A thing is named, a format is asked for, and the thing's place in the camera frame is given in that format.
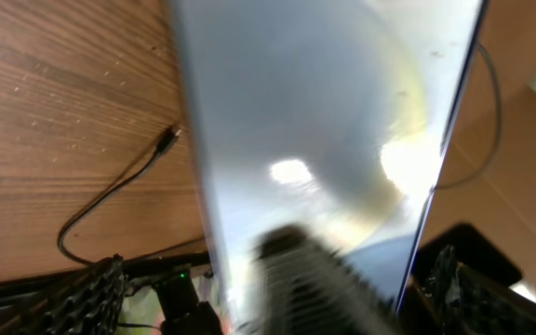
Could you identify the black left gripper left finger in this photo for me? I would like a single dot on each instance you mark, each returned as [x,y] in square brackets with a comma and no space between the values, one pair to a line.
[86,302]

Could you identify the brown cardboard backdrop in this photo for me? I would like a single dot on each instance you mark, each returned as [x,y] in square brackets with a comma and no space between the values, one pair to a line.
[501,203]

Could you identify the blue Galaxy smartphone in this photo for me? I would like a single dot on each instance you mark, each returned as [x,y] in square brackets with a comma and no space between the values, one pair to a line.
[319,130]

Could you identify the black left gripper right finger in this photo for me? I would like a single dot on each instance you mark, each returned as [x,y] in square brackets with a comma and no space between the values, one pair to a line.
[465,301]

